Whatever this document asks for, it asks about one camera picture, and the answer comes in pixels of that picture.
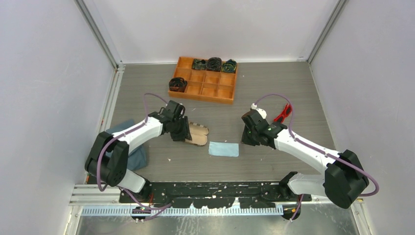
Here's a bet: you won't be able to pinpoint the red sunglasses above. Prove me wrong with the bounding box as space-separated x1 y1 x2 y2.
274 103 292 123

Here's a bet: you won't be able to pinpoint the light blue cleaning cloth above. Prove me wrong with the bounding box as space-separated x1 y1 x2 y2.
208 142 239 157

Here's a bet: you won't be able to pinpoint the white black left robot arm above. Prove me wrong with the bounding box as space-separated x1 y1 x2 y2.
85 100 191 203

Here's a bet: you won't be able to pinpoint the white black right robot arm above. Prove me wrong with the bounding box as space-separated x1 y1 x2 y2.
241 109 369 209

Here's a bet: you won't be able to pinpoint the dark blue-grey cloth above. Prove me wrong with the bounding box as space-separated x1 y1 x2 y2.
105 119 148 171

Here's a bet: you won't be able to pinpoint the orange wooden divided tray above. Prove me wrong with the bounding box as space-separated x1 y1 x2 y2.
168 56 239 104

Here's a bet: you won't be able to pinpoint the rolled dark green tie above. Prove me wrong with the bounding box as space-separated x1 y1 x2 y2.
191 58 207 71

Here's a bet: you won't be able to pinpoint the rolled green patterned tie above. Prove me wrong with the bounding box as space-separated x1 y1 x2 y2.
221 59 237 73

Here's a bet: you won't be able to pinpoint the rolled black brown tie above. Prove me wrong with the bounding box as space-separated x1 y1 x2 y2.
206 57 223 72

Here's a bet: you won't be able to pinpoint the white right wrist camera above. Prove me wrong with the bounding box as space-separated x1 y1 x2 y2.
251 103 267 119

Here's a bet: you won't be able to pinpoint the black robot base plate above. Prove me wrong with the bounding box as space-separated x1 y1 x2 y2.
119 181 299 209

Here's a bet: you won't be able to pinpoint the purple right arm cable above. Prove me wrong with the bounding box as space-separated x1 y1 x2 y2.
253 94 380 221

